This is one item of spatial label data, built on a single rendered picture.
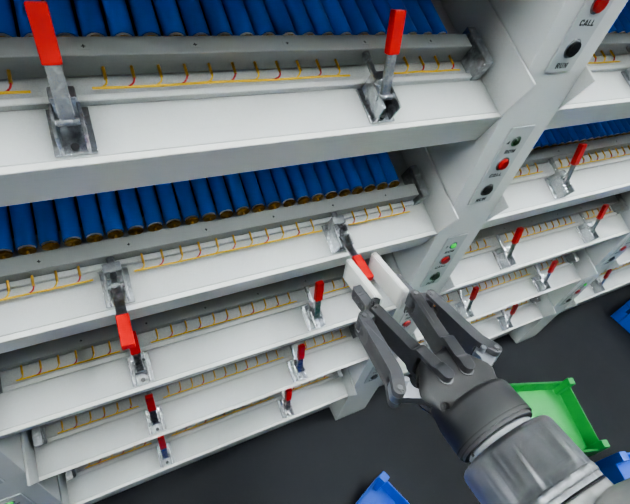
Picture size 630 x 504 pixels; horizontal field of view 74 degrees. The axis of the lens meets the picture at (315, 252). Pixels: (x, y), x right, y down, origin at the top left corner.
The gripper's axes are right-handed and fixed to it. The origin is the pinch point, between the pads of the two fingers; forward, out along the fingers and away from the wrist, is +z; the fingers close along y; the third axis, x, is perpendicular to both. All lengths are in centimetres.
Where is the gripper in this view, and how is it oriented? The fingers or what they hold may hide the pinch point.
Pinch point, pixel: (374, 282)
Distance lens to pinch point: 49.7
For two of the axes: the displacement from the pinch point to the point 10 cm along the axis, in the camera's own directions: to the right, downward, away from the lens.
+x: 1.1, -7.6, -6.4
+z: -4.4, -6.1, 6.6
